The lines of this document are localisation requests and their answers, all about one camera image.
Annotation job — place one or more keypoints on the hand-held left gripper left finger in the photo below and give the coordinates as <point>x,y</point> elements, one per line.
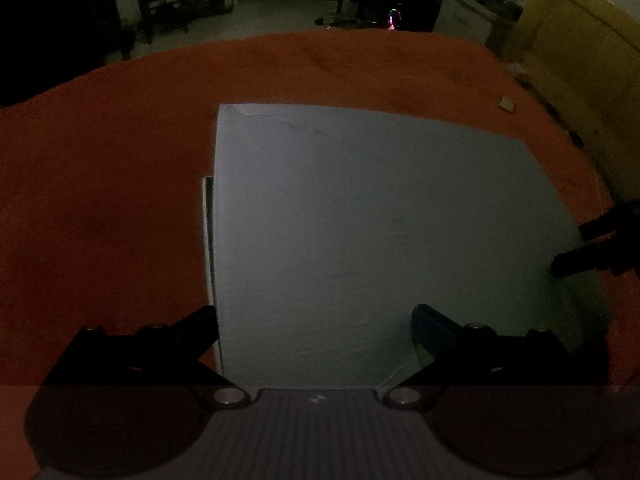
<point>207,322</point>

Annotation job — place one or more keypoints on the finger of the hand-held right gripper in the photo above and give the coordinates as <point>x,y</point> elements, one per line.
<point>615,222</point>
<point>595,260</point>

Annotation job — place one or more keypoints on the white box lid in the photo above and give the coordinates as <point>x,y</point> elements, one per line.
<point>375,235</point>

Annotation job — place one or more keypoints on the dark wooden chair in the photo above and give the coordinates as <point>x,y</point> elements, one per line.
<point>160,0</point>

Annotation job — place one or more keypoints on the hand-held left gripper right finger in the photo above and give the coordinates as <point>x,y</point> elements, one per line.
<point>425,330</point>

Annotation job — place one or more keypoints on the small tan box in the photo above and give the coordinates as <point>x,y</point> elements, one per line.
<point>506,103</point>

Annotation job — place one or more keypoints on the black office chair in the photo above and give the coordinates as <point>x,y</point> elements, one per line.
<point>340,10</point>

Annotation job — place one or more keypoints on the dark wardrobe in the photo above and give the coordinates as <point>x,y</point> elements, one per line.
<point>55,25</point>

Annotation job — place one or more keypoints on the white cabinet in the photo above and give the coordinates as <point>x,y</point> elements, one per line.
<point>465,15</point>

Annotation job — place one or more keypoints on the orange blanket covered desktop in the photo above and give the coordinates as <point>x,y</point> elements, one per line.
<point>100,185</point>

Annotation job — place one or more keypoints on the yellow wooden board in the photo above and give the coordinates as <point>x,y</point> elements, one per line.
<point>580,45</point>

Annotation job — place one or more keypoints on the computer tower with coloured lights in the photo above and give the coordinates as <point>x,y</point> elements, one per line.
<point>394,19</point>

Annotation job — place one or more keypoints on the white cardboard box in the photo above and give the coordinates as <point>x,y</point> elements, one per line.
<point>207,240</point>

